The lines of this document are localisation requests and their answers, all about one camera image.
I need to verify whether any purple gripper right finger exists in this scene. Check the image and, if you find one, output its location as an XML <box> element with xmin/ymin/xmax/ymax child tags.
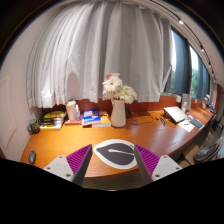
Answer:
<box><xmin>133</xmin><ymin>144</ymin><xmax>183</xmax><ymax>185</ymax></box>

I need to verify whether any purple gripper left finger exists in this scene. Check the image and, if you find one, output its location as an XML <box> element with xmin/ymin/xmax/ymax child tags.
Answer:
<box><xmin>43</xmin><ymin>143</ymin><xmax>94</xmax><ymax>187</ymax></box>

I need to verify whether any black leaf mouse pad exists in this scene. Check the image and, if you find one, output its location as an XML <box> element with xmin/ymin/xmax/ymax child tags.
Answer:
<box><xmin>93</xmin><ymin>139</ymin><xmax>137</xmax><ymax>170</ymax></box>

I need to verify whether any white paper sheet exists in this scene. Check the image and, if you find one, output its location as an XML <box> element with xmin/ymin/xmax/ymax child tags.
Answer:
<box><xmin>179</xmin><ymin>121</ymin><xmax>194</xmax><ymax>132</ymax></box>

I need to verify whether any white curtain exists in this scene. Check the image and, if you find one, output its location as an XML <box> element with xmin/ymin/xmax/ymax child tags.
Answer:
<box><xmin>27</xmin><ymin>0</ymin><xmax>172</xmax><ymax>108</ymax></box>

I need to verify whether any silver laptop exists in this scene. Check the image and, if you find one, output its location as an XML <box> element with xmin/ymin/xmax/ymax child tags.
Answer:
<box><xmin>164</xmin><ymin>106</ymin><xmax>187</xmax><ymax>123</ymax></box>

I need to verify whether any black cable on desk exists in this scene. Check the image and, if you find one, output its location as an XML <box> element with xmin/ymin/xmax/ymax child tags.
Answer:
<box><xmin>125</xmin><ymin>111</ymin><xmax>155</xmax><ymax>126</ymax></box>

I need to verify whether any cardboard box under desk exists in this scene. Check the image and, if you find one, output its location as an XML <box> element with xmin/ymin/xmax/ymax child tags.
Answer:
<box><xmin>180</xmin><ymin>144</ymin><xmax>200</xmax><ymax>168</ymax></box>

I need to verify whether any stack of books left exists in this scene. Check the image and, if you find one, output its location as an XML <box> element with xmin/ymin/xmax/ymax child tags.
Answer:
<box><xmin>39</xmin><ymin>111</ymin><xmax>66</xmax><ymax>130</ymax></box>

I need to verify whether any yellow book under blue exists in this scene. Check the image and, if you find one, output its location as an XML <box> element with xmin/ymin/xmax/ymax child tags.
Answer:
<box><xmin>92</xmin><ymin>114</ymin><xmax>111</xmax><ymax>128</ymax></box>

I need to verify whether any clear small bottle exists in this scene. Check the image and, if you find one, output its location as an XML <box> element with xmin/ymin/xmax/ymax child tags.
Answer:
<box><xmin>75</xmin><ymin>104</ymin><xmax>80</xmax><ymax>121</ymax></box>

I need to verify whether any white ceramic vase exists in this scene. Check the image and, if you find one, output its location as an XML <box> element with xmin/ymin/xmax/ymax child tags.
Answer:
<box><xmin>111</xmin><ymin>99</ymin><xmax>126</xmax><ymax>127</ymax></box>

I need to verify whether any dark round jar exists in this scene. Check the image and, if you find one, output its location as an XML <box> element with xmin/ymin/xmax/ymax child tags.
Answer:
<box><xmin>27</xmin><ymin>119</ymin><xmax>40</xmax><ymax>134</ymax></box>

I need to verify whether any grey computer mouse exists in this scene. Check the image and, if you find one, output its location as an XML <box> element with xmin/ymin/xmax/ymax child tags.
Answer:
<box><xmin>28</xmin><ymin>151</ymin><xmax>36</xmax><ymax>164</ymax></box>

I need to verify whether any dark smartphone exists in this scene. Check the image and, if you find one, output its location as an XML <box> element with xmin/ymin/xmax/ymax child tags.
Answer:
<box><xmin>190</xmin><ymin>119</ymin><xmax>204</xmax><ymax>130</ymax></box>

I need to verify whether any white flower bouquet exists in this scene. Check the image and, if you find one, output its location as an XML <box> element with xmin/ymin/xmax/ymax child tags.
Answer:
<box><xmin>102</xmin><ymin>73</ymin><xmax>137</xmax><ymax>104</ymax></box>

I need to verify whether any grey office chair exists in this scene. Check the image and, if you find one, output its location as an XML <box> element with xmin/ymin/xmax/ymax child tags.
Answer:
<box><xmin>193</xmin><ymin>138</ymin><xmax>222</xmax><ymax>163</ymax></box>

